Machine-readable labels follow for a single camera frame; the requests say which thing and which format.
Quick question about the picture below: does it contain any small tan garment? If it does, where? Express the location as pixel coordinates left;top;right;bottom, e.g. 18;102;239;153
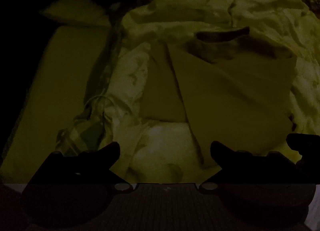
140;27;297;167

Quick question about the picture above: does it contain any white pillow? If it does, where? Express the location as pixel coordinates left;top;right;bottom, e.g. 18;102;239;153
45;0;110;27

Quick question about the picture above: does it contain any light floral crumpled duvet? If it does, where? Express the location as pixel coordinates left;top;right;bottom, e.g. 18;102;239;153
56;0;319;183

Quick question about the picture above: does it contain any white charging cable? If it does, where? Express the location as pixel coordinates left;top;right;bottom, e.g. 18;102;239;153
56;94;118;151

